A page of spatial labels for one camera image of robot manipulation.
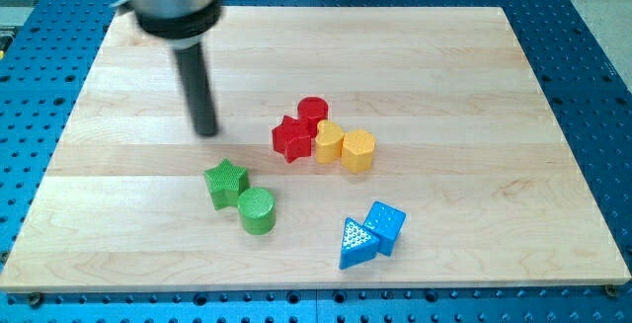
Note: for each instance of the red star block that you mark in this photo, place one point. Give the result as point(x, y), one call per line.
point(291, 139)

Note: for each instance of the red cylinder block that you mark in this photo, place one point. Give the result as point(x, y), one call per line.
point(312, 110)

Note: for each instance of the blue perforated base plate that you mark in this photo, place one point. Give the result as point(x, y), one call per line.
point(49, 59)

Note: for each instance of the green star block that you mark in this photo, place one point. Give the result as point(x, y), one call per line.
point(225, 183)

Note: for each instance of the yellow heart block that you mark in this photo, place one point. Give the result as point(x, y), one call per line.
point(328, 142)

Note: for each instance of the green cylinder block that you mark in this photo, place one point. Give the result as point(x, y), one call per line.
point(257, 210)

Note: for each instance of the yellow hexagon block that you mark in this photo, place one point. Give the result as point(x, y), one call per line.
point(358, 150)

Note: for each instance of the blue cube block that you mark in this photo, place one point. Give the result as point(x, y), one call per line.
point(385, 222)

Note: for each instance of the blue triangle block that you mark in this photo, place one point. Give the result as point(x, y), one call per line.
point(358, 244)

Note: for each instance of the wooden board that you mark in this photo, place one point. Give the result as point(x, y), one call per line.
point(466, 145)

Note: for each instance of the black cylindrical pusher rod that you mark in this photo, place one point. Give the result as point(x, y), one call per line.
point(196, 87)

